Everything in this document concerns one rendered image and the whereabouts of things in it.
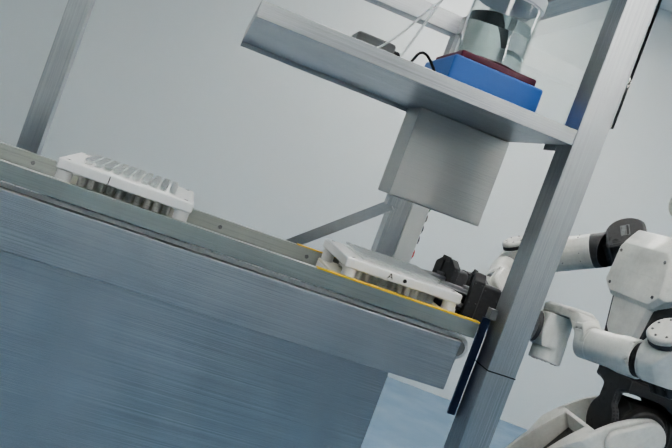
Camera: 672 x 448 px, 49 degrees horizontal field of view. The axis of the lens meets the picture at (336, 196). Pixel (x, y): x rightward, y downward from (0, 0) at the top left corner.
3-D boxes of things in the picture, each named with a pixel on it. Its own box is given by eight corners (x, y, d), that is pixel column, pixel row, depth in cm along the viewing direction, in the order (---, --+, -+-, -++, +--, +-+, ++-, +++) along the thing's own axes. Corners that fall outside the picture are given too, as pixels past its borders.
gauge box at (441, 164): (461, 221, 174) (491, 141, 174) (478, 227, 164) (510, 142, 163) (377, 189, 170) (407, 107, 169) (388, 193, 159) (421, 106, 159)
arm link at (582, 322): (526, 339, 153) (578, 356, 141) (540, 297, 154) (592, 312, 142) (546, 346, 156) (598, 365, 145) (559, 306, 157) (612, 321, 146)
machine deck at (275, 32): (490, 145, 174) (496, 129, 174) (570, 150, 137) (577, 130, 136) (240, 45, 161) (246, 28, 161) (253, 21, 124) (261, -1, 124)
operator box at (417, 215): (393, 259, 252) (420, 187, 251) (407, 269, 235) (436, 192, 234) (377, 253, 250) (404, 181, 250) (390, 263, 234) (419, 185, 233)
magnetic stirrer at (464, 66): (490, 124, 170) (504, 87, 170) (531, 124, 149) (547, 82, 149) (412, 93, 166) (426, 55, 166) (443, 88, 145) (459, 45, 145)
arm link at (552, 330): (514, 350, 146) (567, 369, 147) (532, 298, 148) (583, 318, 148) (496, 343, 158) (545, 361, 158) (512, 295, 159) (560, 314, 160)
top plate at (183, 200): (191, 200, 157) (195, 191, 157) (190, 214, 133) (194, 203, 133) (77, 161, 152) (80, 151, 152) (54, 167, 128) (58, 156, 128)
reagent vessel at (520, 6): (501, 83, 166) (531, 3, 165) (532, 79, 151) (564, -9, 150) (440, 57, 162) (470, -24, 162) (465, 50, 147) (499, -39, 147)
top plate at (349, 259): (344, 266, 139) (347, 256, 139) (322, 246, 163) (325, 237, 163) (460, 305, 144) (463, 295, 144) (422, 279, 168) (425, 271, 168)
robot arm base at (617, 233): (606, 275, 196) (648, 259, 194) (627, 301, 184) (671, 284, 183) (592, 229, 190) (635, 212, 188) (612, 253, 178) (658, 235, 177)
